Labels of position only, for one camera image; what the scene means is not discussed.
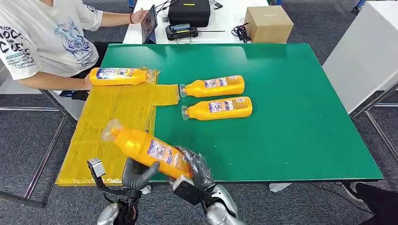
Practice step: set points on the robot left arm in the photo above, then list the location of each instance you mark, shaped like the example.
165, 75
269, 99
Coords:
108, 214

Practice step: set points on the white table with case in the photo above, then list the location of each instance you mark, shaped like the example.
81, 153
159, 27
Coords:
224, 18

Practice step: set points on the black carrying case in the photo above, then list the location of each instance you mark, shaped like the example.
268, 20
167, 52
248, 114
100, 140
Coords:
189, 14

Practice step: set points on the black tablet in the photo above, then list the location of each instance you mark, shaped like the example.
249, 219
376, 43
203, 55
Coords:
149, 24

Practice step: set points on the grey metal table frame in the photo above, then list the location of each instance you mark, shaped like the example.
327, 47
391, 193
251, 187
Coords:
380, 134
46, 158

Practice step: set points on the brown cardboard box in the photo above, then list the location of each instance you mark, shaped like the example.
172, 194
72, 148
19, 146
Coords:
267, 24

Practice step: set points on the white table foot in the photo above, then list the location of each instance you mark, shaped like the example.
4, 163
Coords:
146, 189
278, 187

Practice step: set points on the person's left hand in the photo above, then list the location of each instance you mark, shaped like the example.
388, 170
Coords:
138, 16

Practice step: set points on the red wristband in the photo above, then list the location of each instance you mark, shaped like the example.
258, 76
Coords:
131, 18

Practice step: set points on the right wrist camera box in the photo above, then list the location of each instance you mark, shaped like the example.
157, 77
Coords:
186, 191

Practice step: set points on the yellow sheet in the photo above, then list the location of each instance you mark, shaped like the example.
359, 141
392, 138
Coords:
102, 108

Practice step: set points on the bare white table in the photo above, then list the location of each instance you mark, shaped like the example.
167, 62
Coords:
363, 56

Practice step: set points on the black handheld controller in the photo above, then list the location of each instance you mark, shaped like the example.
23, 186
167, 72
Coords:
180, 32

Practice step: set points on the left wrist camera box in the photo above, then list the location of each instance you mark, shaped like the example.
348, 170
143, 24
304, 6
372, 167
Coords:
97, 167

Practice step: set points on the small black device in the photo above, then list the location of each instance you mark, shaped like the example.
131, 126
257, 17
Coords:
217, 5

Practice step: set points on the green table mat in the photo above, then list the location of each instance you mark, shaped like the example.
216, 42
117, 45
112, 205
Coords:
295, 124

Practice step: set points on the orange drink bottle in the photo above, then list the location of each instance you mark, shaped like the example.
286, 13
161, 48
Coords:
217, 88
140, 147
224, 110
118, 77

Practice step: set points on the person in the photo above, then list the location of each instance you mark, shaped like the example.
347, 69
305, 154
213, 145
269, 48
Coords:
46, 37

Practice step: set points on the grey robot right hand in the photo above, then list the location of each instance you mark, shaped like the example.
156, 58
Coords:
200, 170

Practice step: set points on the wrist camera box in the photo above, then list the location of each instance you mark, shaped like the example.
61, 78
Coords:
97, 167
186, 191

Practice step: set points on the person's right hand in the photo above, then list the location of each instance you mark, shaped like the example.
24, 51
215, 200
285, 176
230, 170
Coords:
88, 82

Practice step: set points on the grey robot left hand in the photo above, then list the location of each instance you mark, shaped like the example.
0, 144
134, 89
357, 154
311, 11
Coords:
133, 177

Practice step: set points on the thin black rod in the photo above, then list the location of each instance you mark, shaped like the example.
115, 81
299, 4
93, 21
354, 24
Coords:
211, 31

